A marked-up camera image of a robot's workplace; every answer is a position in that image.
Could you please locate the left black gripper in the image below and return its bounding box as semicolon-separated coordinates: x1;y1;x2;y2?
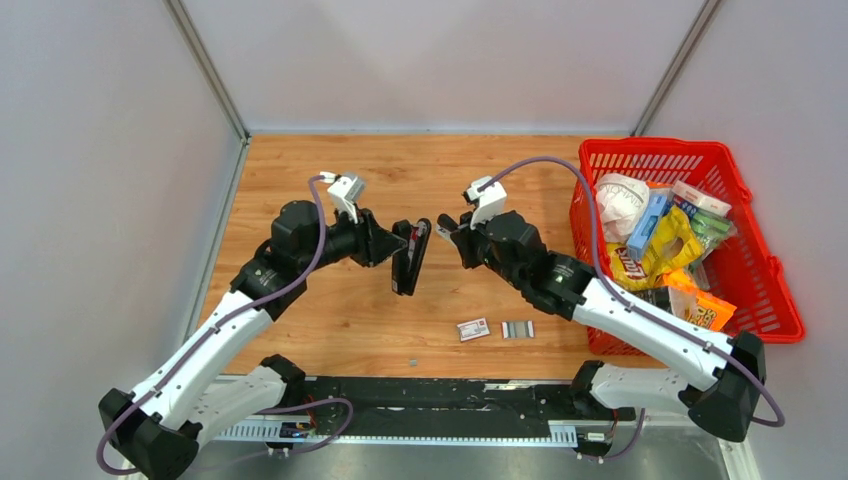
298;200;406;274

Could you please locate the black stapler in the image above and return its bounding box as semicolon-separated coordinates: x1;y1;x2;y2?
392;218;433;296

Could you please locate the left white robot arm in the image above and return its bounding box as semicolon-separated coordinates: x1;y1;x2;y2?
95;201;412;479

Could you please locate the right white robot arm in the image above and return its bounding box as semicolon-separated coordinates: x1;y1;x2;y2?
437;211;767;442

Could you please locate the red white staple box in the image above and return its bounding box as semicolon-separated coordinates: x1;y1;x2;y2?
457;318;491;342

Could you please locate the white crumpled bag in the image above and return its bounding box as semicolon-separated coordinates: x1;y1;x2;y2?
595;173;650;243

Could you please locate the blue box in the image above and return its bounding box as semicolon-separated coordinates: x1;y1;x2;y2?
626;191;670;261

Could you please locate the yellow chips bag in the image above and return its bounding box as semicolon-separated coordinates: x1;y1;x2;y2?
606;206;705;291

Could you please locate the white red package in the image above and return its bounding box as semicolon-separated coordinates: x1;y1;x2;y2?
671;180;731;217

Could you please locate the green snack pack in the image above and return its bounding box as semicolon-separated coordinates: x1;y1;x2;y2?
689;211;737;259

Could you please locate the orange snack pack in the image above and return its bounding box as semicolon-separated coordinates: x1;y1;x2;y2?
657;269;737;331

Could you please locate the red plastic basket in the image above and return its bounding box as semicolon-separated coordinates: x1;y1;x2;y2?
579;137;806;344

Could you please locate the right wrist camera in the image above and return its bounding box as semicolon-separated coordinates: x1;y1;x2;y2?
463;176;507;230

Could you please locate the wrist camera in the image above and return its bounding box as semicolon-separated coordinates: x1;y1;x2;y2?
463;176;507;230
319;171;366;224

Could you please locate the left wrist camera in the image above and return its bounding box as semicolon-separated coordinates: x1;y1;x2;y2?
319;171;366;224

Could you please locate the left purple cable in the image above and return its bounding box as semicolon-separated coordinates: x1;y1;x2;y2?
95;172;346;477

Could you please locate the purple cable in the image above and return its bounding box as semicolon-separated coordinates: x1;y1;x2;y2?
473;156;787;429
95;172;346;477

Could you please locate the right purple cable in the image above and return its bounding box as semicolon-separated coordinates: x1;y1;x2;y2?
473;156;787;429

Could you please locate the slotted cable duct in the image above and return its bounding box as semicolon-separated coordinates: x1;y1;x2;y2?
215;418;579;448

